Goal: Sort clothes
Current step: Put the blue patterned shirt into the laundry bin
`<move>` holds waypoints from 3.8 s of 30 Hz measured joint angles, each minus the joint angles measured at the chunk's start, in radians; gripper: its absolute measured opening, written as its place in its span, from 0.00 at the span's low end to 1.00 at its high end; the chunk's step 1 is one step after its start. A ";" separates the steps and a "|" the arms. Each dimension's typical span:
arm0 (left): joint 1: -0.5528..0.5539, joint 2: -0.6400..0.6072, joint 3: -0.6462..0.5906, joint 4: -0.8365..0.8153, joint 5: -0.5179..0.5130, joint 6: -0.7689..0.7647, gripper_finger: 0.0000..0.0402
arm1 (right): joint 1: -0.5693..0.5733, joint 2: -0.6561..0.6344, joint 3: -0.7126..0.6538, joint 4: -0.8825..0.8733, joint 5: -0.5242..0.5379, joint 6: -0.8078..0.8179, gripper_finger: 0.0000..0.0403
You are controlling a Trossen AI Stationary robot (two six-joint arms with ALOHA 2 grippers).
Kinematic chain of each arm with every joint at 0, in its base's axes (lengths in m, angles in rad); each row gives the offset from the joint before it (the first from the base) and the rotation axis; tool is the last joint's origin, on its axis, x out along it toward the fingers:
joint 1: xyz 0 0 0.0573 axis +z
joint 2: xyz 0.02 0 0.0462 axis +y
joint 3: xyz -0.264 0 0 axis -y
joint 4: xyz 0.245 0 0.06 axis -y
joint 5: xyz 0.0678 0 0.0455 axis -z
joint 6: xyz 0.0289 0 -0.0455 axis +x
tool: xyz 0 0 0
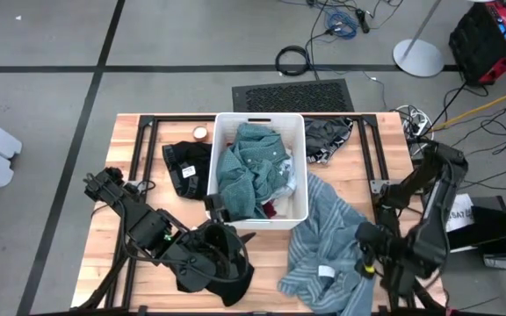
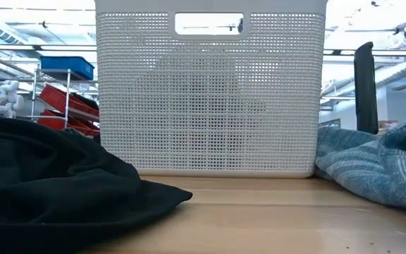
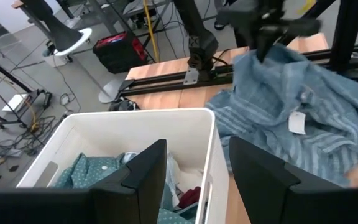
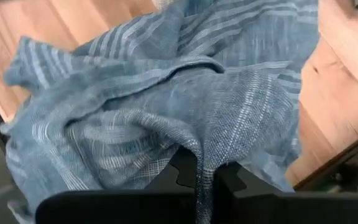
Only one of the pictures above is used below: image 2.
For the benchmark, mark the blue plastic storage bin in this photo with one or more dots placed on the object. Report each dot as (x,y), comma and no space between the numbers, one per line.
(65,65)

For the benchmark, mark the blue plaid woven shirt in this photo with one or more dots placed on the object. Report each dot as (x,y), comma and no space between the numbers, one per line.
(358,169)

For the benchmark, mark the black upright bar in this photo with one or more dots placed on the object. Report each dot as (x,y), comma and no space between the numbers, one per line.
(365,88)

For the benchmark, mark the white perforated plastic laundry basket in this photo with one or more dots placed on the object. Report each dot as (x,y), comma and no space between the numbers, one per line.
(206,106)

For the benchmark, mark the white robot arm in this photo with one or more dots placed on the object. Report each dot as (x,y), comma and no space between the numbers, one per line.
(7,95)

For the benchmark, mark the metal rail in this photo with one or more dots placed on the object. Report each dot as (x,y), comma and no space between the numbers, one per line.
(393,52)

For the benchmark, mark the red plastic bin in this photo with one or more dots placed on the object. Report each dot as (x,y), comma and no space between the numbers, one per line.
(58,98)
(53,120)

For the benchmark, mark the plain black garment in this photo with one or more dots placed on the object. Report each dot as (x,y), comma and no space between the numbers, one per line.
(48,183)

